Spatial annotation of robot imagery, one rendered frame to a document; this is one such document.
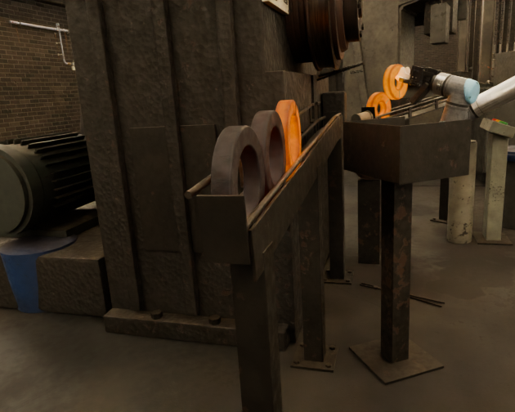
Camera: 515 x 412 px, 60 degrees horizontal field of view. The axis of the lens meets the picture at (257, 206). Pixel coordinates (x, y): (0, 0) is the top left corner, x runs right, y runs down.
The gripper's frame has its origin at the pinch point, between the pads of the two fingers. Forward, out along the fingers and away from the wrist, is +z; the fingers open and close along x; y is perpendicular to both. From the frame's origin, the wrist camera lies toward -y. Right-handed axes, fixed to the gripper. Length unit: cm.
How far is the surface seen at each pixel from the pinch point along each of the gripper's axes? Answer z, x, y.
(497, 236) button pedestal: -52, -45, -70
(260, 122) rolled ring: -55, 129, 8
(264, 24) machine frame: -12, 93, 21
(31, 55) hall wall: 786, -53, -131
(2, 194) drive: 67, 152, -55
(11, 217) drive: 63, 151, -64
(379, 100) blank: 5.1, 1.0, -11.4
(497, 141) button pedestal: -36, -44, -24
